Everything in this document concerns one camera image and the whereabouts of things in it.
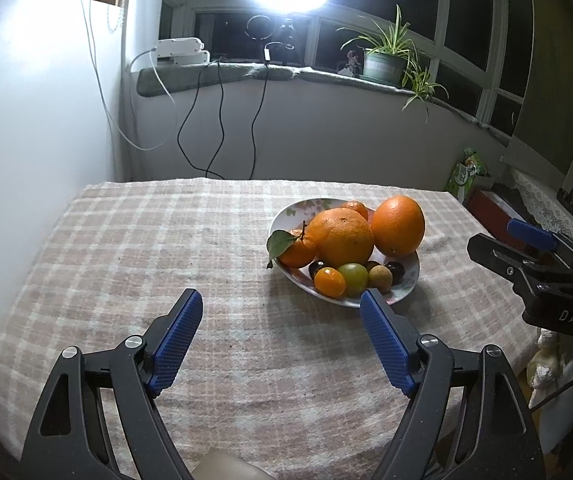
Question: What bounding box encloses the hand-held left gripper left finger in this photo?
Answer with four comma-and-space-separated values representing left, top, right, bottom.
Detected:
19, 288, 204, 480

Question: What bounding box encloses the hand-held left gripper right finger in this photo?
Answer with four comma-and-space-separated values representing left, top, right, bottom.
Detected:
359, 290, 547, 480

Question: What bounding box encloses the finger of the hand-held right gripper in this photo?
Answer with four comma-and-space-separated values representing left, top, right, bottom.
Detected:
467, 232, 573, 286
507, 217, 573, 272

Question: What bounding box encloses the brownish round fruit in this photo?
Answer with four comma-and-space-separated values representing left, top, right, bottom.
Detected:
367, 266, 393, 292

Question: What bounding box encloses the floral white plate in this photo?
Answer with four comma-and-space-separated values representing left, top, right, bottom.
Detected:
268, 197, 421, 309

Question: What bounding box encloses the green round fruit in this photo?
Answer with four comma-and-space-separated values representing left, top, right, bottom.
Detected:
339, 262, 369, 297

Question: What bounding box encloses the tiny mandarin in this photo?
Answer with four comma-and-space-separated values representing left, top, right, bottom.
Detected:
313, 267, 347, 298

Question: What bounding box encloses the large oval orange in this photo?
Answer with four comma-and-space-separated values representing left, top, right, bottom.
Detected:
370, 195, 426, 258

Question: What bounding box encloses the large bumpy orange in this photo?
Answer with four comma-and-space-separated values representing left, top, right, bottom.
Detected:
310, 207, 375, 267

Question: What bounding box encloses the tangerine with green leaf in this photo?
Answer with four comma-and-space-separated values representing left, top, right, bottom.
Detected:
266, 220, 318, 269

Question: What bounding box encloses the small tangerine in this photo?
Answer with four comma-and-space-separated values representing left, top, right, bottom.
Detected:
340, 200, 369, 222

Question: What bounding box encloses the white lace cloth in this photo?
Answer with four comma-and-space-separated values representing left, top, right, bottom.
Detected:
511, 167, 573, 241

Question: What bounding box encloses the red box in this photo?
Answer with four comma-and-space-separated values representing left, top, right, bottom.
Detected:
466, 185, 532, 241

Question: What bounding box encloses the white lumpy object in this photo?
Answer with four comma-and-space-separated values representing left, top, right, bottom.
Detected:
526, 330, 573, 411

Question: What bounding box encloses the green printed bag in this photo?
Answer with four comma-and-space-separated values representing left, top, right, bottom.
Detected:
445, 147, 489, 196

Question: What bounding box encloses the beige checked tablecloth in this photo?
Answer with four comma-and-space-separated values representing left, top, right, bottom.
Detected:
0, 177, 542, 480

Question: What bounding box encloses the beige cloth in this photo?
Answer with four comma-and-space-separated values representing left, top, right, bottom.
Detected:
199, 447, 277, 480

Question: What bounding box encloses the grey curtain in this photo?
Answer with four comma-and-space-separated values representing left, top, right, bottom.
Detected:
506, 0, 573, 176

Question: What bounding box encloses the potted spider plant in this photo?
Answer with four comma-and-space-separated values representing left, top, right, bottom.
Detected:
336, 4, 449, 123

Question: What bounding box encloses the white panel board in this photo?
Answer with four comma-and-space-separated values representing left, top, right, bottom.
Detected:
0, 0, 127, 346

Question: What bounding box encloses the white power strip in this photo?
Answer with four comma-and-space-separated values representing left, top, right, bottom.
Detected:
154, 36, 203, 59

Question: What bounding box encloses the black tripod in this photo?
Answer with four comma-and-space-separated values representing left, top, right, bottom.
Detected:
276, 17, 297, 66

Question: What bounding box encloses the black cable with inline switch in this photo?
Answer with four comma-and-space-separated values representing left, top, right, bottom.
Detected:
249, 42, 287, 181

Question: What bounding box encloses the white window frame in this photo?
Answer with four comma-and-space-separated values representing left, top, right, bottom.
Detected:
164, 0, 532, 131

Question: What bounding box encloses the long white cable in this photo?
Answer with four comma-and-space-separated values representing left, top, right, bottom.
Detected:
80, 0, 178, 151

